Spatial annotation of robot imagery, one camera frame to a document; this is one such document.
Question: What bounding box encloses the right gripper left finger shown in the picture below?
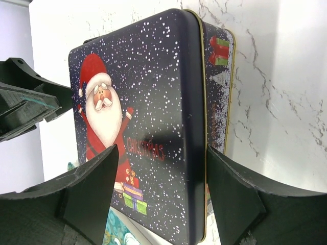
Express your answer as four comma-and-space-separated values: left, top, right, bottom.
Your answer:
1, 145, 119, 244

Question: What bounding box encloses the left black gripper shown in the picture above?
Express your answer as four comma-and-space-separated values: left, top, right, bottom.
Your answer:
1, 58, 73, 142

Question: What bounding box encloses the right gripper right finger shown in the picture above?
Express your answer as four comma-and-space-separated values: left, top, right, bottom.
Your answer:
206, 146, 326, 244

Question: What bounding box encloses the gold tin lid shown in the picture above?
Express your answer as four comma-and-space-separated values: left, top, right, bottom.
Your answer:
68, 9, 206, 244

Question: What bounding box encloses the square cookie tin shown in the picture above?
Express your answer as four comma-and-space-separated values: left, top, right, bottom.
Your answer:
186, 9, 236, 153

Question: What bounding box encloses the teal floral tray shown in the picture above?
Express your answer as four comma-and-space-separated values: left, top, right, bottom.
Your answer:
66, 160, 154, 245

